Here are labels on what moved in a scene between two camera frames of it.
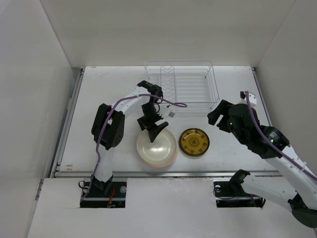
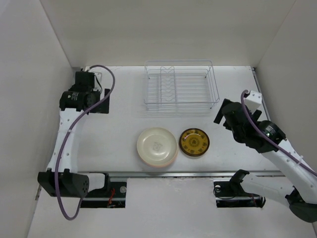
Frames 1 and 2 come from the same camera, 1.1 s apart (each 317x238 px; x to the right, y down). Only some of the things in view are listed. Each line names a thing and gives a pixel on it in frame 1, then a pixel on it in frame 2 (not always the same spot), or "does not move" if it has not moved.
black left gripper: (153, 130) -> (102, 108)
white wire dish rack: (190, 82) does not move
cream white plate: (161, 150) does not move
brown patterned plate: (194, 142) does not move
